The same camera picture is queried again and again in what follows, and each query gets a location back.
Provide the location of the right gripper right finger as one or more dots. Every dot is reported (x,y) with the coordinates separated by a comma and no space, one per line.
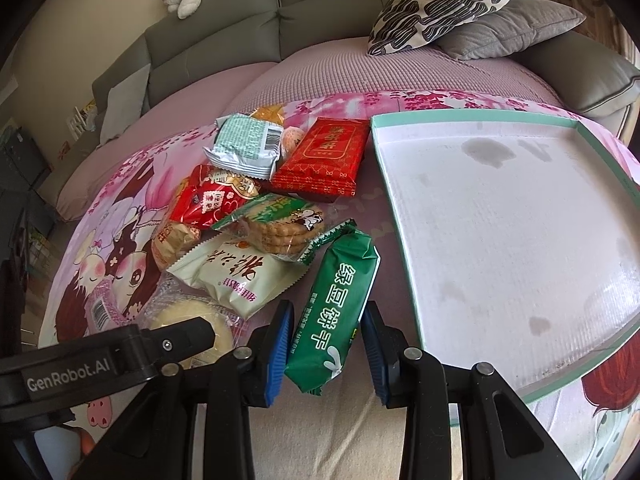
(500,437)

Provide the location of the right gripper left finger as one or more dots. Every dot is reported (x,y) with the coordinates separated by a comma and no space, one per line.
(154,437)

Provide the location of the pink barcode snack pack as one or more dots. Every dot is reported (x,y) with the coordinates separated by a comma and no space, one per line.
(105,306)

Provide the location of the cream calligraphy snack pack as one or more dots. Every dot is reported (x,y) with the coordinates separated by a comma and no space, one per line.
(235,274)

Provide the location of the dark green biscuit pack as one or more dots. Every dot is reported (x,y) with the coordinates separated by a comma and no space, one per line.
(331,317)

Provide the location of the red nice snack pack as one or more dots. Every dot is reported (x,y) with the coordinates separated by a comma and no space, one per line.
(210,195)

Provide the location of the light green foil pack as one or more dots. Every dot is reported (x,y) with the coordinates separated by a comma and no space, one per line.
(246,145)

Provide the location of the red patterned flat pack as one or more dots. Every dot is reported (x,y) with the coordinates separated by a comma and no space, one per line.
(326,162)

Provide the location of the beige brown snack pack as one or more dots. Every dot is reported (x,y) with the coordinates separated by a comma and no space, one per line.
(171,239)

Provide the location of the teal white cardboard tray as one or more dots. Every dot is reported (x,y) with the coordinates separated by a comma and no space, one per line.
(520,236)

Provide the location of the clear green biscuit pack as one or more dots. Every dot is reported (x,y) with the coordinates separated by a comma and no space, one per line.
(286,227)

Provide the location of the light grey cushion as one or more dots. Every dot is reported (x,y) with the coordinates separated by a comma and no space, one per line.
(124,104)

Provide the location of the jelly cup pink lid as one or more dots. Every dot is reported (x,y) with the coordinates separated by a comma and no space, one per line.
(290,139)

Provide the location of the yellow orange snack pack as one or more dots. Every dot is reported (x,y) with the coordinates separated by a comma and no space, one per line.
(271,113)

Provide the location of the pink textured sofa cover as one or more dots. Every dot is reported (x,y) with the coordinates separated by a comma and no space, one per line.
(321,70)

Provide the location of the black white patterned pillow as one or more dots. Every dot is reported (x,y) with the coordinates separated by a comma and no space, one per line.
(405,25)

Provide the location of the grey green sofa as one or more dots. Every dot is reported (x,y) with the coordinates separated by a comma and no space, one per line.
(589,78)

